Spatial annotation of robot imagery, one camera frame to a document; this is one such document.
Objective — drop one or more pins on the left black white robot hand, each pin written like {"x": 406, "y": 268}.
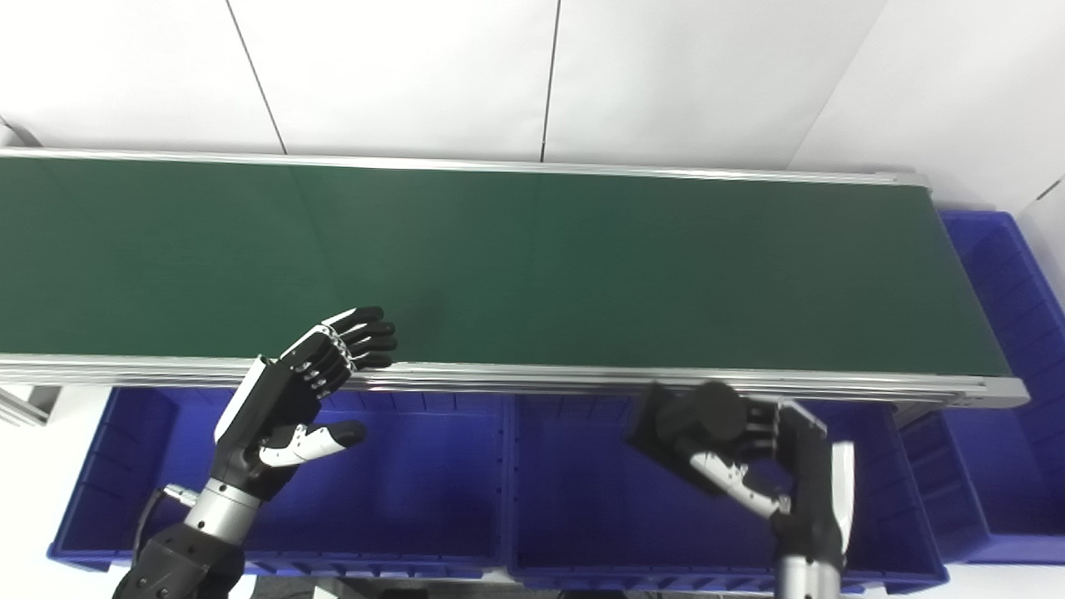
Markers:
{"x": 266, "y": 416}

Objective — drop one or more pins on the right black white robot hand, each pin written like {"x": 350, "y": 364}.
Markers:
{"x": 811, "y": 499}

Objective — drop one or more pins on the black cylinder part square base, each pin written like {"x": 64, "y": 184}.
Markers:
{"x": 707, "y": 416}

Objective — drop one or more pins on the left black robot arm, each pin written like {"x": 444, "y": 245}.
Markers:
{"x": 191, "y": 549}

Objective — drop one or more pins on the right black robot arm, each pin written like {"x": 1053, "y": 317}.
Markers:
{"x": 807, "y": 581}

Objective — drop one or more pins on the blue plastic bin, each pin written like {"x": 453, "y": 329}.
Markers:
{"x": 416, "y": 499}
{"x": 1015, "y": 416}
{"x": 582, "y": 499}

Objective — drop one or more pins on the aluminium conveyor support leg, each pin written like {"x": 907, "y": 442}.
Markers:
{"x": 29, "y": 406}

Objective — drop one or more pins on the green conveyor belt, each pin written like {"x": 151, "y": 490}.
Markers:
{"x": 582, "y": 379}
{"x": 541, "y": 266}

